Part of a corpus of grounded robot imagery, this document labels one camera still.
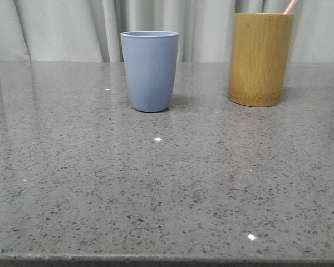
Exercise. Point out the blue plastic cup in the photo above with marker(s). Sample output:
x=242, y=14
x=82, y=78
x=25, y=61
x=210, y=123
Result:
x=150, y=66

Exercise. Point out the pink chopstick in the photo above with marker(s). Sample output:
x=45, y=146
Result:
x=290, y=7

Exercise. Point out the bamboo wooden cup holder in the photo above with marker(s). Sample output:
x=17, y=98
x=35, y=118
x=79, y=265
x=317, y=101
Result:
x=260, y=49

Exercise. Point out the grey pleated curtain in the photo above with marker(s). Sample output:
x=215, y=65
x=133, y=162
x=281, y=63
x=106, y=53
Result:
x=90, y=30

